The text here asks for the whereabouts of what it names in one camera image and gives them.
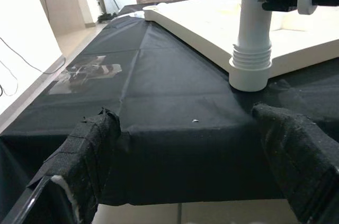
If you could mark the white plastic children table top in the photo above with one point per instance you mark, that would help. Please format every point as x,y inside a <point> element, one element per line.
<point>212,22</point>

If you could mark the clear plastic wrap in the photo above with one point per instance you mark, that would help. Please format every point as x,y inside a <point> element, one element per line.
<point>136,14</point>

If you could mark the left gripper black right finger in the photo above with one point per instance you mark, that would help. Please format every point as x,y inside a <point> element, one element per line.
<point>304,160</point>

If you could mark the white plastic table leg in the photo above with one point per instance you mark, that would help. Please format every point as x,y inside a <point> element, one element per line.
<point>254,28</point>

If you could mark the clear tape patch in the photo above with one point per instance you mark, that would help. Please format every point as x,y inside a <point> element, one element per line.
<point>87,75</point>

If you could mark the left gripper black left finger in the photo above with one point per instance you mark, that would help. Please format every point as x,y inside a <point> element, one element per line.
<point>79,160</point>

